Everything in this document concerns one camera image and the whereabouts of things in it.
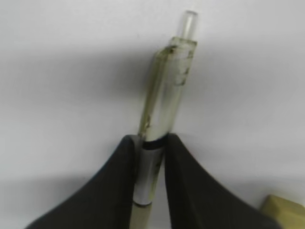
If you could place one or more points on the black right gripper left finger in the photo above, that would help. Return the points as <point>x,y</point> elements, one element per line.
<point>105,201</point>

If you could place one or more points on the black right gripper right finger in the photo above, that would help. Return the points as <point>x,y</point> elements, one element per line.
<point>198,201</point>

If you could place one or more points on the yellow printed eraser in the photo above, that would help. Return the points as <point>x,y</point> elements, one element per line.
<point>288,214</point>

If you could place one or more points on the beige grip pen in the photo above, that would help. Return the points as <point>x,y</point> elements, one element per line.
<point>167,76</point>

